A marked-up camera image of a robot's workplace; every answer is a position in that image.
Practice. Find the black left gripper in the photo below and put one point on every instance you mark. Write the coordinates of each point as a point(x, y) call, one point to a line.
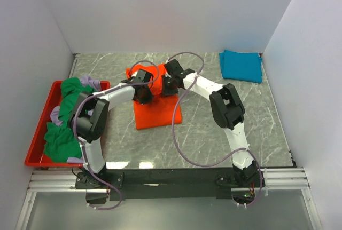
point(147, 99)

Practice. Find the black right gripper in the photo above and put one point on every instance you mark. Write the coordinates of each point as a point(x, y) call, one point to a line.
point(165, 92)

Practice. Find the orange t shirt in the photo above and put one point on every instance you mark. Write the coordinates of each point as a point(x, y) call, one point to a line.
point(159, 111)

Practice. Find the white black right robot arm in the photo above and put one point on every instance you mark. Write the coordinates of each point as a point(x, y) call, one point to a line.
point(227, 111)

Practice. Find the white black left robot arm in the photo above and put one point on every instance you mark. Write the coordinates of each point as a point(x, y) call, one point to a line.
point(89, 117)

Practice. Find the lavender t shirt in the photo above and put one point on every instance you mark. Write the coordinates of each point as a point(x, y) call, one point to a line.
point(57, 115)

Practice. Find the folded blue t shirt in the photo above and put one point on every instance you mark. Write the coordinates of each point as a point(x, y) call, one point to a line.
point(241, 66)

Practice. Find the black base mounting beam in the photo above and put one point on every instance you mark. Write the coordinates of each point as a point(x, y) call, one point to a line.
point(165, 183)

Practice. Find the green t shirt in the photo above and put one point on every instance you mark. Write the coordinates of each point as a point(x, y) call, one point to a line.
point(60, 139)

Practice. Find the red plastic bin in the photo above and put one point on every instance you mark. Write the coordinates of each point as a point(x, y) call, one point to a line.
point(54, 144)

